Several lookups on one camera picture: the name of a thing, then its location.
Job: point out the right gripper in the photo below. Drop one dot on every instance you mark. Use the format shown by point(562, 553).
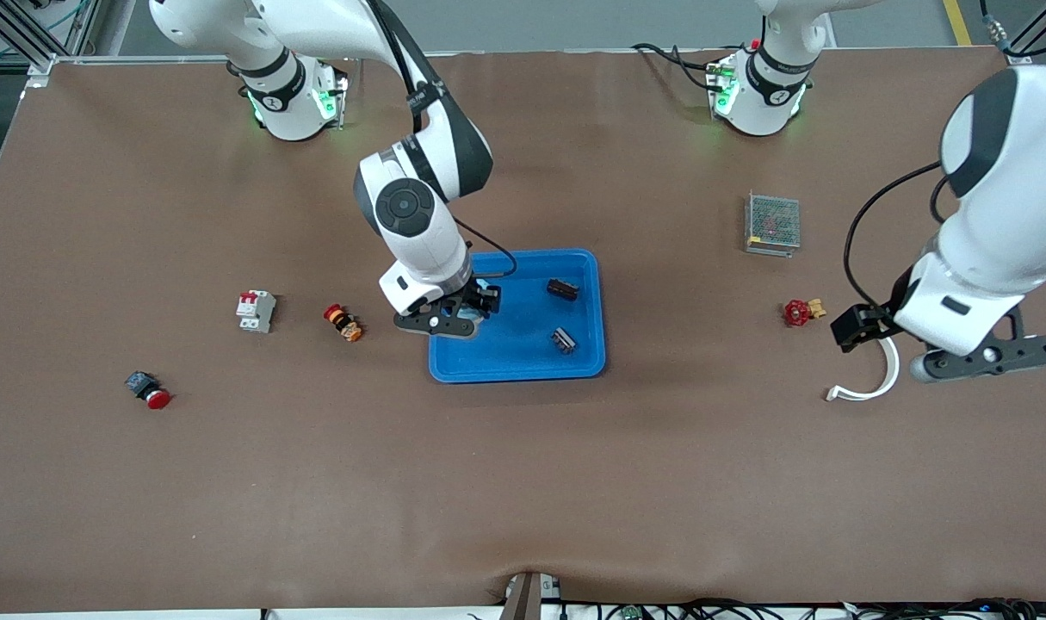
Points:
point(473, 297)

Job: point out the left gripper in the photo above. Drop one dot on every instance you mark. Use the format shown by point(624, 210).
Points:
point(875, 319)

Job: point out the dark electrolytic capacitor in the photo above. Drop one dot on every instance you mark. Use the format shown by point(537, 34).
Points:
point(563, 340)
point(562, 290)

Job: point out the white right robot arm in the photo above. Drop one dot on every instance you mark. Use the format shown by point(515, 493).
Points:
point(406, 207)

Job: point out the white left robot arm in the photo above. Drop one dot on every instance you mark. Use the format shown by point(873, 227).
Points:
point(1005, 215)

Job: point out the blue plastic tray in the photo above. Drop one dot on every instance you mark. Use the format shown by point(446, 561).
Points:
point(522, 357)

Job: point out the orange black emergency stop button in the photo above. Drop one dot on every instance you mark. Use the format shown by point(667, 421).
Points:
point(343, 324)

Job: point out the metal mesh power supply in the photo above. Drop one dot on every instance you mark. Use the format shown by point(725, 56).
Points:
point(772, 222)

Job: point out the brown table mat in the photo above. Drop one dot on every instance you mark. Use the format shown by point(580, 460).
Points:
point(522, 482)

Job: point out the white red circuit breaker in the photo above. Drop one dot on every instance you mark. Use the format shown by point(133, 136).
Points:
point(256, 312)

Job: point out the red push button black base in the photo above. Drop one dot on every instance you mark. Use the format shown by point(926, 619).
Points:
point(148, 389)

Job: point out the white curved plastic bracket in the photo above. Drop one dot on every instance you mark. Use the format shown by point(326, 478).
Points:
point(833, 394)

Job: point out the grey metal bracket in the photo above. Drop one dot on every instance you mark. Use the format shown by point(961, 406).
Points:
point(527, 598)

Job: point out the aluminium frame profile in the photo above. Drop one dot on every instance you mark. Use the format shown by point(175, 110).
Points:
point(40, 69)
point(1018, 53)

